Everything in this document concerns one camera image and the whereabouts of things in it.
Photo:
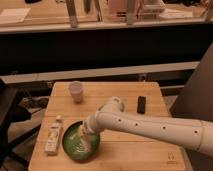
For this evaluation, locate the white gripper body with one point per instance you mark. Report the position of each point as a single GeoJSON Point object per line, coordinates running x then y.
{"type": "Point", "coordinates": [84, 138]}

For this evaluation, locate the dark panel at right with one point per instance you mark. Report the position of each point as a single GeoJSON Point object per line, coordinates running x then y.
{"type": "Point", "coordinates": [195, 101]}

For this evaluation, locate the white tube bottle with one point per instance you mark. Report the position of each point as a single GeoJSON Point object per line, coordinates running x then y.
{"type": "Point", "coordinates": [54, 134]}

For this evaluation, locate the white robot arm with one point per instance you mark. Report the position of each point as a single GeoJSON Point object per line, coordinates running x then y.
{"type": "Point", "coordinates": [192, 134]}

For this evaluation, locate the black rectangular block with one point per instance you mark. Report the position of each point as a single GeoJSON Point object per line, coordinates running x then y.
{"type": "Point", "coordinates": [141, 105]}

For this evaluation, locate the wooden table board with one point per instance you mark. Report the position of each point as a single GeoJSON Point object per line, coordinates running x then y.
{"type": "Point", "coordinates": [117, 151]}

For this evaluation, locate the green ceramic bowl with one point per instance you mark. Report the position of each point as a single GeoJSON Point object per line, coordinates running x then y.
{"type": "Point", "coordinates": [73, 146]}

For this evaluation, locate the black chair at left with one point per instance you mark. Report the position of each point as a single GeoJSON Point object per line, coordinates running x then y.
{"type": "Point", "coordinates": [11, 112]}

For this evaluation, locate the white plastic cup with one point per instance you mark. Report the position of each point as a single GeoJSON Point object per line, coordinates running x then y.
{"type": "Point", "coordinates": [76, 90]}

